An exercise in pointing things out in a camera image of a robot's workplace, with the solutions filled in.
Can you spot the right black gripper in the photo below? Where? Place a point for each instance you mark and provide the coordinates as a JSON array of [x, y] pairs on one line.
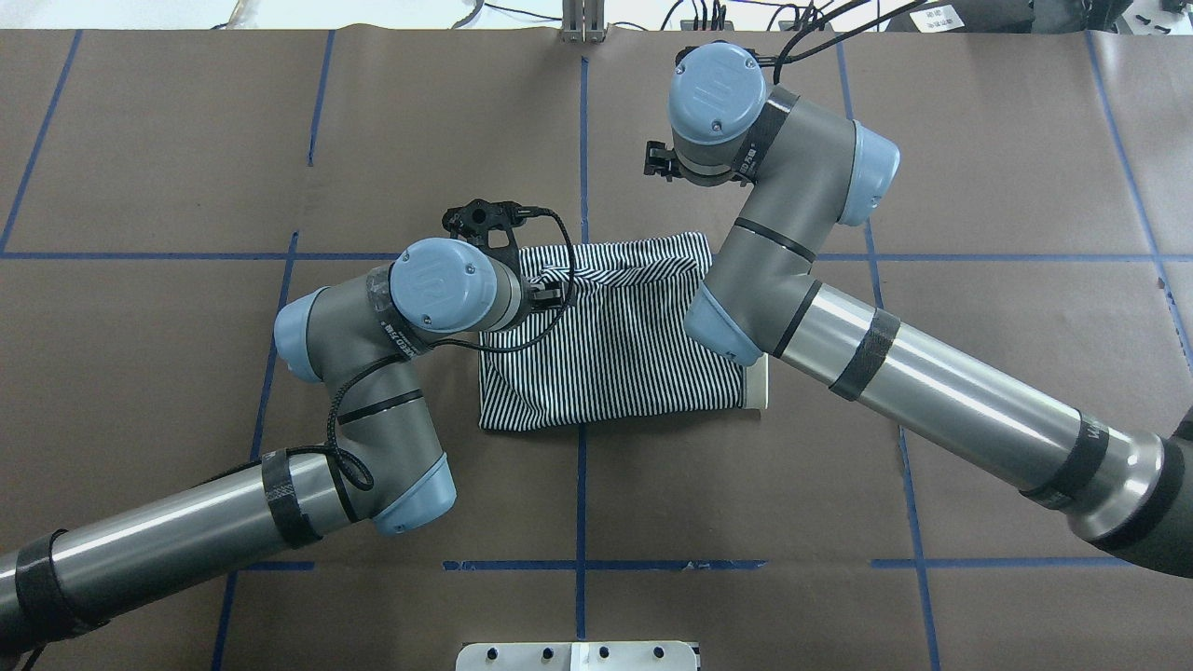
[[660, 160]]

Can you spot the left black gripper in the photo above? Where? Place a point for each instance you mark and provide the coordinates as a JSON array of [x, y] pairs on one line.
[[548, 296]]

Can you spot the navy white striped polo shirt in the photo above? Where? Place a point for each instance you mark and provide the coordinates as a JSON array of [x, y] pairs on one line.
[[620, 351]]

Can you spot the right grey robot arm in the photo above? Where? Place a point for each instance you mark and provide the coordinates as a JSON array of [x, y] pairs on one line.
[[1126, 493]]

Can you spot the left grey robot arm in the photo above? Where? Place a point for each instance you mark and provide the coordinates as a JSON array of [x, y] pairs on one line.
[[379, 459]]

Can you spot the orange black usb hub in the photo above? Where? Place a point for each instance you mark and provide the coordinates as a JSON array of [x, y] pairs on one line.
[[800, 15], [702, 17]]

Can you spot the black box with label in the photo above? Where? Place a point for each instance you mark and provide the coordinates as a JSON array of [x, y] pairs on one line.
[[977, 17]]

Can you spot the aluminium frame post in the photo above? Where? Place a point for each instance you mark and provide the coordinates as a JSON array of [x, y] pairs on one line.
[[583, 22]]

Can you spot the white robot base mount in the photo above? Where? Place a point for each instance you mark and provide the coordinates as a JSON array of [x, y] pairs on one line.
[[580, 655]]

